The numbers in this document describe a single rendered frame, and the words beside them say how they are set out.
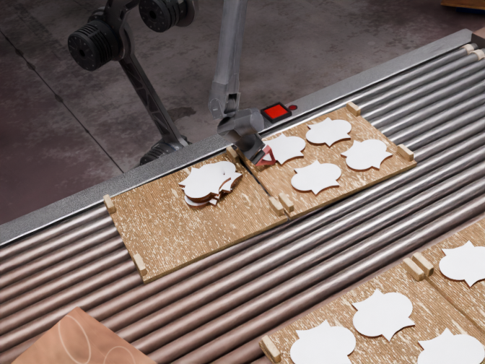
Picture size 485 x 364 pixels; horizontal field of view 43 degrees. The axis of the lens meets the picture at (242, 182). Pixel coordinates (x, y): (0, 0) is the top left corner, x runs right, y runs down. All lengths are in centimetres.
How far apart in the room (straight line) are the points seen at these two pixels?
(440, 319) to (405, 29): 325
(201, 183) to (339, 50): 267
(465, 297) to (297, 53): 299
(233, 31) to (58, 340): 88
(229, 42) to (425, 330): 87
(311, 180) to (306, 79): 228
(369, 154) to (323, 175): 16
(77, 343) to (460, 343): 80
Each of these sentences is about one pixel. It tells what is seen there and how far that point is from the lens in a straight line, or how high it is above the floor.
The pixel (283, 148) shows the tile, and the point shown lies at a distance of 186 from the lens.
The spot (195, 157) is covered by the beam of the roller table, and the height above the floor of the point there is 91.
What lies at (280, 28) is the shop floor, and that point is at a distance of 460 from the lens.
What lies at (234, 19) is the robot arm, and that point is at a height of 136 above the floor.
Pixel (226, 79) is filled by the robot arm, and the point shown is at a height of 122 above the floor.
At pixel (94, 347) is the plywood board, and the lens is 135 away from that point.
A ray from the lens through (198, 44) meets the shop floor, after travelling 453.
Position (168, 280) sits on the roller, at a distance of 159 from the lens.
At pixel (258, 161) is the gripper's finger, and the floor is 99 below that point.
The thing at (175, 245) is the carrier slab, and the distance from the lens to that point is 163.
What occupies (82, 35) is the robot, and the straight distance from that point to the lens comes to 270.
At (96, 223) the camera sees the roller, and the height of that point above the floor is 92.
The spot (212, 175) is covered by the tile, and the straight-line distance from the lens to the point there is 174.
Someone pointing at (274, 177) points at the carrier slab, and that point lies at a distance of 178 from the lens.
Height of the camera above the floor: 209
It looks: 40 degrees down
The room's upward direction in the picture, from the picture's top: 8 degrees counter-clockwise
